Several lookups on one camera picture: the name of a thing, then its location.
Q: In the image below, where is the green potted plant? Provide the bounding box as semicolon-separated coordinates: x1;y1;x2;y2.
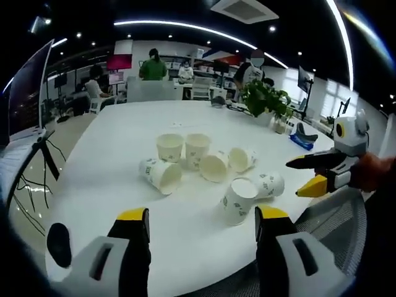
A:
240;79;295;127

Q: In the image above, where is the ceiling air vent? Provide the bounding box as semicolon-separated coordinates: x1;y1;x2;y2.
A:
210;0;280;25

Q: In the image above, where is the white office chair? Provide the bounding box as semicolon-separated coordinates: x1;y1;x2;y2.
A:
191;76;212;101

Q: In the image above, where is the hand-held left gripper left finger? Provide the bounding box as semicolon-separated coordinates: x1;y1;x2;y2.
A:
49;207;153;297

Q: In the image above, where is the small glass jar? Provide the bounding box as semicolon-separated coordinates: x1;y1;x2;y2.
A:
272;117;289;134

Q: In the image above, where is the monitor on stand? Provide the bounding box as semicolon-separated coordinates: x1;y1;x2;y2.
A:
297;65;316;92

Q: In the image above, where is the cluster of paper cups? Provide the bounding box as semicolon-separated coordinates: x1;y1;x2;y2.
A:
137;132;285;227

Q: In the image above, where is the long ceiling light strip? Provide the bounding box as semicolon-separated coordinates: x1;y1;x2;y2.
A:
113;19;289;68

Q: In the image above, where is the pink display screen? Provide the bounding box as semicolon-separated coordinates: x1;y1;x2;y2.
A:
106;53;134;71

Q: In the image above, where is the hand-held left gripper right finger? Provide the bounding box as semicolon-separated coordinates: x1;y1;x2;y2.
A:
254;204;342;297

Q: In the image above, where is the person's right hand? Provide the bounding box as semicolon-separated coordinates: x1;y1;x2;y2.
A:
348;153;396;192

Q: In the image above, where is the white table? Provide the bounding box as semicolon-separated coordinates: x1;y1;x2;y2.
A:
45;100;338;287

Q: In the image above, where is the black cable bundle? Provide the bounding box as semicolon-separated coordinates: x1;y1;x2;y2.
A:
6;131;67;235

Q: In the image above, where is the black oval object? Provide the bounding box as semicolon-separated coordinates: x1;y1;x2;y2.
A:
46;222;72;269

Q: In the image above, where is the grey mesh office chair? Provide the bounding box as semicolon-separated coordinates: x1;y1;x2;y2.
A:
293;190;369;281

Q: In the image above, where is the curved ceiling light strip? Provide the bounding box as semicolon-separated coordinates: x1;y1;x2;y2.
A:
325;0;356;91

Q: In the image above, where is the blue packet with dark object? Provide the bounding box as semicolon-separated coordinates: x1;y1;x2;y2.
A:
288;121;319;152

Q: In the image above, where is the white partition panel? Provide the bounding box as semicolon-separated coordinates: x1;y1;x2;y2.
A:
126;75;184;103

